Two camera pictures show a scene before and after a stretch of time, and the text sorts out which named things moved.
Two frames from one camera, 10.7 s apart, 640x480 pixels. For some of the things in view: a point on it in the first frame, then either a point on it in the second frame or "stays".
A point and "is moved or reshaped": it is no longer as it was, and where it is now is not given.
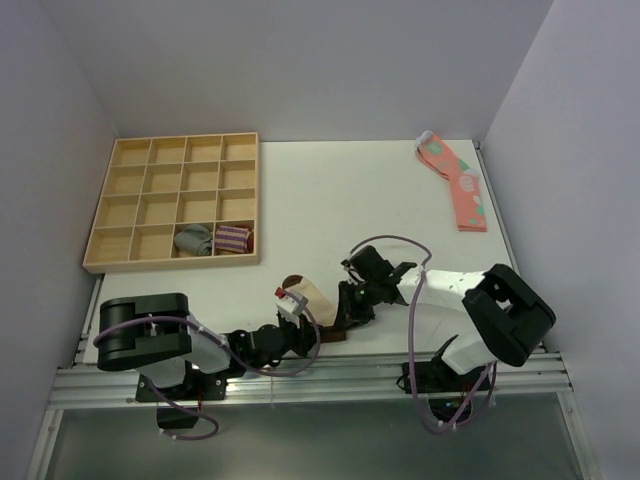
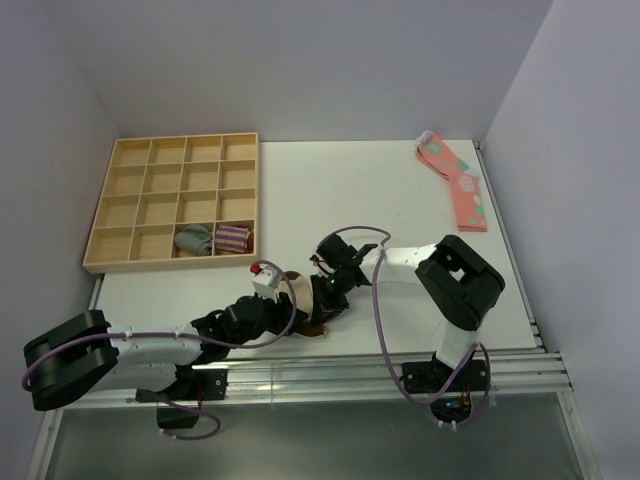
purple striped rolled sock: [234, 239] stays
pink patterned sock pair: [468, 206] stays
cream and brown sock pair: [325, 317] is moved or reshaped
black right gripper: [349, 315] → [325, 307]
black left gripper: [305, 334] → [281, 311]
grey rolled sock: [195, 238] stays
